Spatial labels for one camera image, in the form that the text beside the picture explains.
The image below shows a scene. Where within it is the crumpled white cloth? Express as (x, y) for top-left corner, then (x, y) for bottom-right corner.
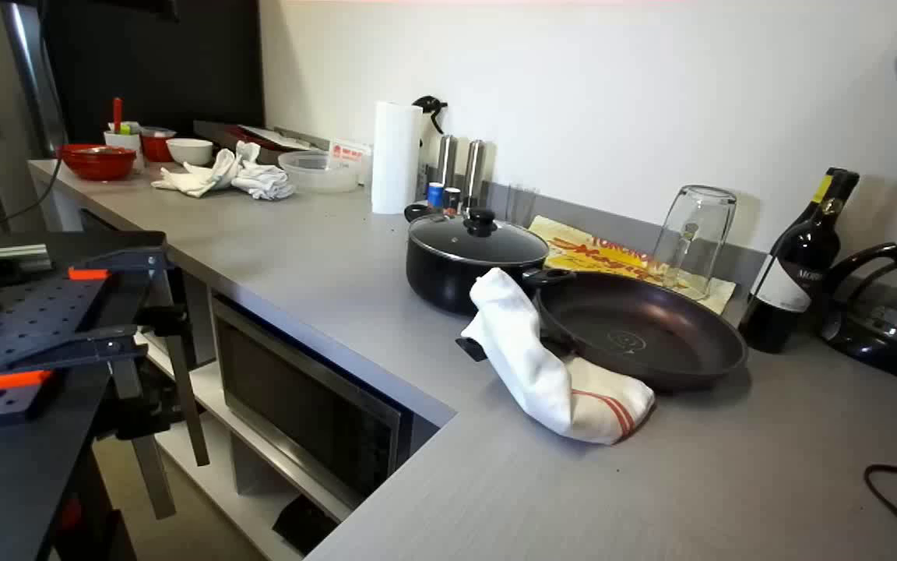
(150, 141), (297, 202)

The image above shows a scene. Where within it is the built-in microwave oven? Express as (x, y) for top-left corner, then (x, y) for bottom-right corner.
(207, 293), (417, 513)

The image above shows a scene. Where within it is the steel grinder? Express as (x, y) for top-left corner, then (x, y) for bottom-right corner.
(465, 137), (493, 209)
(435, 135), (461, 198)

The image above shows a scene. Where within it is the white cup with red utensil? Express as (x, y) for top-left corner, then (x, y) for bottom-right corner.
(104, 95), (145, 158)

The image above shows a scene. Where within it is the black clamp with orange handle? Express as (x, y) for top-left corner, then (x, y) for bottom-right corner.
(0, 324), (177, 523)
(66, 244), (215, 470)

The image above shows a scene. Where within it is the clear plastic container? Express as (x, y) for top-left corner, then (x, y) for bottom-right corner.
(276, 151), (365, 198)

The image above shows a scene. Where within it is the glass lid with black knob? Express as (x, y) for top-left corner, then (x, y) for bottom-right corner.
(409, 205), (551, 272)

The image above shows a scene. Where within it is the clear drinking glass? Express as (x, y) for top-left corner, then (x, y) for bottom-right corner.
(650, 181), (742, 298)

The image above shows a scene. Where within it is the red bowl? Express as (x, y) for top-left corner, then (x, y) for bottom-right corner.
(56, 141), (140, 184)

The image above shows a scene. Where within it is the black frying pan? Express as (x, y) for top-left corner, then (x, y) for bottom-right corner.
(536, 272), (749, 395)

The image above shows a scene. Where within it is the white bowl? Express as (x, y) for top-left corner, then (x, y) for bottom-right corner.
(161, 135), (218, 170)

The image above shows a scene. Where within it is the glass coffee carafe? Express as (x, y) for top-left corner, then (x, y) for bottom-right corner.
(820, 240), (897, 385)

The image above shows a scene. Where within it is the white paper towel roll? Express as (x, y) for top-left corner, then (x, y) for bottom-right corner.
(368, 98), (428, 219)

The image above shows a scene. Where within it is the white towel with red stripes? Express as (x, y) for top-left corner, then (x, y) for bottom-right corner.
(455, 264), (661, 450)

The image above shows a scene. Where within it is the black cooking pot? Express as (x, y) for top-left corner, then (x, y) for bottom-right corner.
(403, 202), (555, 319)

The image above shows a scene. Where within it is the dark wine bottle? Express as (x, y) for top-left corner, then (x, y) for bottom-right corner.
(739, 164), (862, 357)

